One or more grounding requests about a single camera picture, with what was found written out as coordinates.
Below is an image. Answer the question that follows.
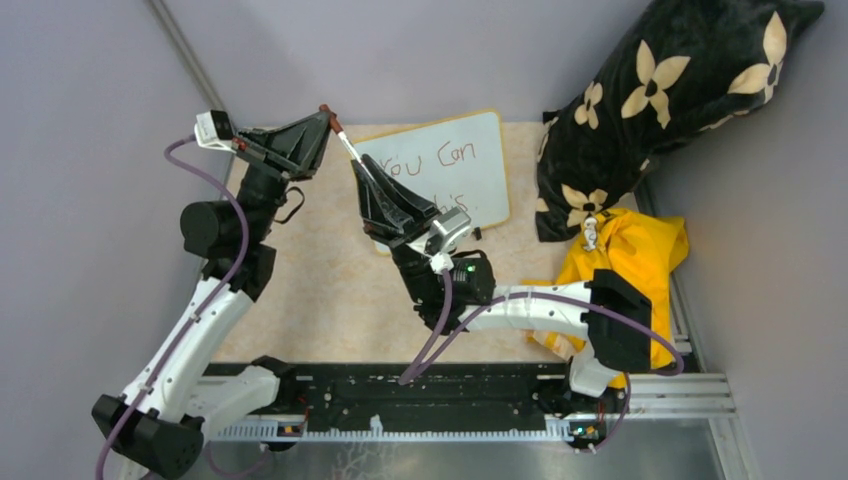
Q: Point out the aluminium corner post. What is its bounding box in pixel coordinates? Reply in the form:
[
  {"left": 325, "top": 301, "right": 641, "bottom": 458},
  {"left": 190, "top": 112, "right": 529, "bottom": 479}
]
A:
[{"left": 144, "top": 0, "right": 225, "bottom": 114}]

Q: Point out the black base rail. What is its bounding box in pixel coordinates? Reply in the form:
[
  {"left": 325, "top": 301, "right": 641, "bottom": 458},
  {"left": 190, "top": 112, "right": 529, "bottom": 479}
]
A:
[{"left": 252, "top": 363, "right": 624, "bottom": 433}]

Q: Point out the white toothed cable strip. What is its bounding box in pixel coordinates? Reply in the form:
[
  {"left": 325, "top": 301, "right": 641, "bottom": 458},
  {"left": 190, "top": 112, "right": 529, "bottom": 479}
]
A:
[{"left": 211, "top": 414, "right": 576, "bottom": 444}]

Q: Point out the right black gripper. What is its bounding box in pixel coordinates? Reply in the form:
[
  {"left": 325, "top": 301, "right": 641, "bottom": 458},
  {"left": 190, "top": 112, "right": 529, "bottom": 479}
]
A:
[{"left": 354, "top": 155, "right": 444, "bottom": 305}]

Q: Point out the black floral pillow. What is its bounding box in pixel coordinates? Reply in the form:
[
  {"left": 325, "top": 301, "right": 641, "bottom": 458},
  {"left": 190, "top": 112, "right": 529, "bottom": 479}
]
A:
[{"left": 535, "top": 1, "right": 825, "bottom": 243}]

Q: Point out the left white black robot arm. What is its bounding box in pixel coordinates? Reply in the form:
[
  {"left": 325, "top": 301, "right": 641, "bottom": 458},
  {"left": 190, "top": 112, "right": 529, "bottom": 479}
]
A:
[{"left": 91, "top": 107, "right": 335, "bottom": 479}]

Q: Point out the yellow cloth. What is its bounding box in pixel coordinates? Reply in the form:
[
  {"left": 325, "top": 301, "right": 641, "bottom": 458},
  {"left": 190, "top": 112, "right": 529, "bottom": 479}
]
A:
[{"left": 523, "top": 207, "right": 691, "bottom": 389}]

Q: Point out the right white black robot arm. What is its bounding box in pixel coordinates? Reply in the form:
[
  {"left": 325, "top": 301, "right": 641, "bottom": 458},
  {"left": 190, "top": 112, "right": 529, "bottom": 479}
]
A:
[{"left": 351, "top": 155, "right": 655, "bottom": 412}]

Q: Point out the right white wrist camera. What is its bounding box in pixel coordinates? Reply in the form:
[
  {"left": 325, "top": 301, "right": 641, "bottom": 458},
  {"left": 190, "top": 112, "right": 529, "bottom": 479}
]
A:
[{"left": 424, "top": 207, "right": 472, "bottom": 274}]

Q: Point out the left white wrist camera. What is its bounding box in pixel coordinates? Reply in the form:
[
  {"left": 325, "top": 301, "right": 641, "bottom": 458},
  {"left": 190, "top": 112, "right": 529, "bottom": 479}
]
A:
[{"left": 194, "top": 110, "right": 234, "bottom": 152}]

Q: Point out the brown marker cap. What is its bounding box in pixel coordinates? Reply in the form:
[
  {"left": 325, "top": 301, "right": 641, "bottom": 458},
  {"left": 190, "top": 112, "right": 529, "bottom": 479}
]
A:
[{"left": 328, "top": 111, "right": 344, "bottom": 135}]

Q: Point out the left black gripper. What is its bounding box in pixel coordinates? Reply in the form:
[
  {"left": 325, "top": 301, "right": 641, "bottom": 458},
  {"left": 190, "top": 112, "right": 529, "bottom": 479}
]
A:
[{"left": 235, "top": 113, "right": 341, "bottom": 244}]

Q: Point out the white marker pen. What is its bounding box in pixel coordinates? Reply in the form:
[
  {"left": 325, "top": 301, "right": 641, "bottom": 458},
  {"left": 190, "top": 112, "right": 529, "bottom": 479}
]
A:
[{"left": 337, "top": 130, "right": 362, "bottom": 163}]

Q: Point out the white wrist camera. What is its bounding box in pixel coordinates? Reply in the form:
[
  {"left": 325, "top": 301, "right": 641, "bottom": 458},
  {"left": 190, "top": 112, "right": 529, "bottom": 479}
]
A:
[
  {"left": 424, "top": 207, "right": 472, "bottom": 274},
  {"left": 194, "top": 110, "right": 234, "bottom": 152}
]

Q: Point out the yellow framed whiteboard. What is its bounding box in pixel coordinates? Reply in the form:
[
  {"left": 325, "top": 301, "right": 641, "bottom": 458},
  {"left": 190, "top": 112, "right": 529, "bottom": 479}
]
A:
[{"left": 352, "top": 109, "right": 511, "bottom": 229}]

